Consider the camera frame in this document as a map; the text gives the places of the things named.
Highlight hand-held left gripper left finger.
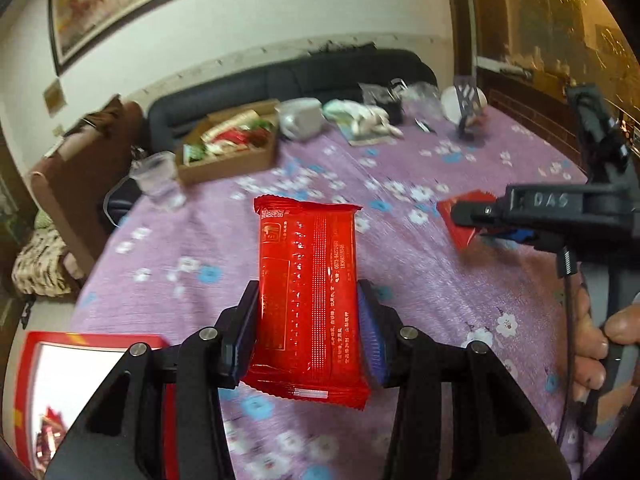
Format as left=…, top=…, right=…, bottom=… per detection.
left=45, top=281, right=262, bottom=480

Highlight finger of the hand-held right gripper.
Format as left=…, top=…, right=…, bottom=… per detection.
left=449, top=198, right=509, bottom=229
left=477, top=227, right=539, bottom=250

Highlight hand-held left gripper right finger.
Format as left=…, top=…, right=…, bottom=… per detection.
left=356, top=279, right=572, bottom=480

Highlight large red snack packet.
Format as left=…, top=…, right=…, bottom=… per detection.
left=436, top=189, right=502, bottom=252

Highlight red box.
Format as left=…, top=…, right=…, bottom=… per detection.
left=13, top=331, right=180, bottom=480

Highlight assorted snacks in cardboard box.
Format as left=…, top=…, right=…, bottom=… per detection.
left=182, top=110, right=275, bottom=166

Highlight person's right hand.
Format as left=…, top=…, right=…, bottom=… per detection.
left=570, top=279, right=640, bottom=402

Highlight purple floral tablecloth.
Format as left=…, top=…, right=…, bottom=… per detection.
left=70, top=95, right=601, bottom=480

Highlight grey phone stand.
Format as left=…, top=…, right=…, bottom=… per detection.
left=451, top=75, right=489, bottom=144

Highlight large white plastic jar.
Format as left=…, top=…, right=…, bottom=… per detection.
left=439, top=85, right=489, bottom=127

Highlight black pouch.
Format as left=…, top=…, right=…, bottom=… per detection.
left=384, top=79, right=407, bottom=127

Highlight clear plastic bag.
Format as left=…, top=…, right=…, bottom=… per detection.
left=359, top=81, right=442, bottom=112

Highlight white crumpled cloth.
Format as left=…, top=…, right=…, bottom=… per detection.
left=321, top=99, right=404, bottom=137

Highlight cardboard box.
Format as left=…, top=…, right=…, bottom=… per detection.
left=174, top=99, right=282, bottom=187

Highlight clear plastic cup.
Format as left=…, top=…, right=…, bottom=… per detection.
left=130, top=151, right=187, bottom=209

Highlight white mug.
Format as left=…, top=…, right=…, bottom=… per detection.
left=276, top=98, right=324, bottom=142

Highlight patterned cushion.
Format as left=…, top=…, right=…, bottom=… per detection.
left=11, top=209, right=87, bottom=297

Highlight black sofa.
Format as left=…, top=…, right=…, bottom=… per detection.
left=146, top=48, right=439, bottom=147

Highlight brown chair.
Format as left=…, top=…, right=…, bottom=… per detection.
left=29, top=94, right=147, bottom=272

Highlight framed painting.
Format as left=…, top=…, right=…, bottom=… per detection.
left=47, top=0, right=277, bottom=77

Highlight black cable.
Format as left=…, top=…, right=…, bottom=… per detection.
left=556, top=246, right=592, bottom=480

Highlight wall plate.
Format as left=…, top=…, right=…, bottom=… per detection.
left=42, top=79, right=67, bottom=117

